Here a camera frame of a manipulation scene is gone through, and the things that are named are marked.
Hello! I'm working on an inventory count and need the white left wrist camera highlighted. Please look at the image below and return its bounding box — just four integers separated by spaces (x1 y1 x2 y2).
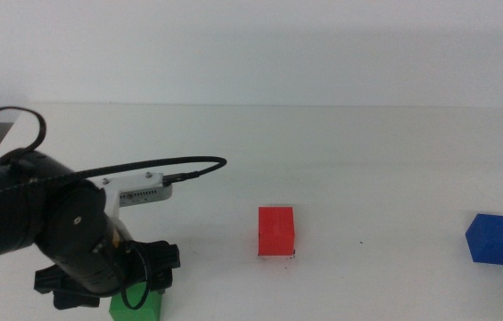
90 171 174 219

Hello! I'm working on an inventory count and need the red cube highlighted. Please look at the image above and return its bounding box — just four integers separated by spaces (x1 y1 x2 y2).
258 205 296 257

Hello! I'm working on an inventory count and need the blue cube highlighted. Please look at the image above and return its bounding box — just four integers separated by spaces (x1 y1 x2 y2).
464 213 503 267

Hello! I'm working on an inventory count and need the green cube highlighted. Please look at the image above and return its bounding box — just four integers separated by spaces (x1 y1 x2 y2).
108 284 164 321

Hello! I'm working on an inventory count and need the thin black cable loop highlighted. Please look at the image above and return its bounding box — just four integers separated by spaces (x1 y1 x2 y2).
119 243 153 311

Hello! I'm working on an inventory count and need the thick black camera cable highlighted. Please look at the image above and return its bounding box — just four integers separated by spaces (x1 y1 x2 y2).
0 105 228 188

